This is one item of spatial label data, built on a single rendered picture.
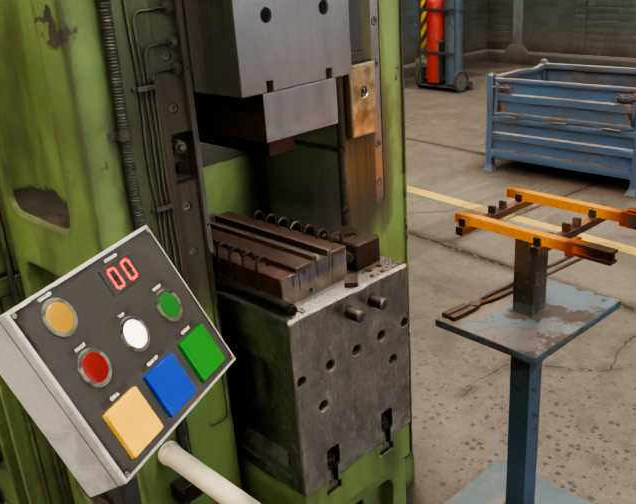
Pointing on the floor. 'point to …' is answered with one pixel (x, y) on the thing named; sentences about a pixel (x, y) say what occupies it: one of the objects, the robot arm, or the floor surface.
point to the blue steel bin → (574, 119)
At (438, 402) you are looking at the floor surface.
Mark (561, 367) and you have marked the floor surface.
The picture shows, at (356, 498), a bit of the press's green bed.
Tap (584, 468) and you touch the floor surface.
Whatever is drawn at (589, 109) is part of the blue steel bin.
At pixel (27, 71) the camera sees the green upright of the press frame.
